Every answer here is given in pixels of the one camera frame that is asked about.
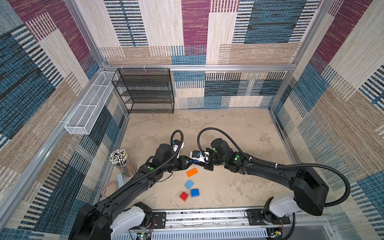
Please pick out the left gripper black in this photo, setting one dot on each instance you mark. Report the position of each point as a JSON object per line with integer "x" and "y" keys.
{"x": 182, "y": 161}

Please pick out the orange lego brick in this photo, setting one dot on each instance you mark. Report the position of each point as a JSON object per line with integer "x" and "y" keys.
{"x": 192, "y": 172}

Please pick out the light blue lego brick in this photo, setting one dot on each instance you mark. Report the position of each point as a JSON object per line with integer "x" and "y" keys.
{"x": 189, "y": 184}

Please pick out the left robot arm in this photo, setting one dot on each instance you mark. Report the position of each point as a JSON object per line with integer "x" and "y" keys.
{"x": 107, "y": 219}

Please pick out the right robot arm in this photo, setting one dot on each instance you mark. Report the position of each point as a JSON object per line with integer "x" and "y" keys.
{"x": 308, "y": 190}

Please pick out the blue lego brick lower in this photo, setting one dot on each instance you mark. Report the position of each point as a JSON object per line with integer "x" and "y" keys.
{"x": 195, "y": 193}

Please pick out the red lego brick left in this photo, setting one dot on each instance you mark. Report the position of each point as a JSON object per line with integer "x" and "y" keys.
{"x": 184, "y": 196}

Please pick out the cup of pens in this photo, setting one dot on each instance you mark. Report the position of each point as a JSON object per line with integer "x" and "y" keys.
{"x": 121, "y": 160}

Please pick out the light blue small object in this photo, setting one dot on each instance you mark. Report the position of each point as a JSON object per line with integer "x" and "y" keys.
{"x": 121, "y": 180}

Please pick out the circuit board with leds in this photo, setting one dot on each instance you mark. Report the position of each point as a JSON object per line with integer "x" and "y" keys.
{"x": 274, "y": 234}

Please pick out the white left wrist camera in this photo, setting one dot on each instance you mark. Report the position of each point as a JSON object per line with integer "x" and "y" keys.
{"x": 177, "y": 145}

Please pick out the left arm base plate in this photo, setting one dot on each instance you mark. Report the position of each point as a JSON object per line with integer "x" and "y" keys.
{"x": 158, "y": 220}

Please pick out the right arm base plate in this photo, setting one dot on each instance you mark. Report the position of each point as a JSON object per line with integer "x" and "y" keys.
{"x": 256, "y": 217}

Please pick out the white cable duct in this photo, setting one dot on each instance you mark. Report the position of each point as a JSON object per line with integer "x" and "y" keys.
{"x": 218, "y": 234}

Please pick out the black wire mesh shelf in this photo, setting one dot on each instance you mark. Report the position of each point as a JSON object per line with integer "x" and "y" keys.
{"x": 145, "y": 90}

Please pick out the white wire mesh basket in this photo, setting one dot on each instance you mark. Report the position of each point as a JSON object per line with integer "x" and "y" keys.
{"x": 89, "y": 109}

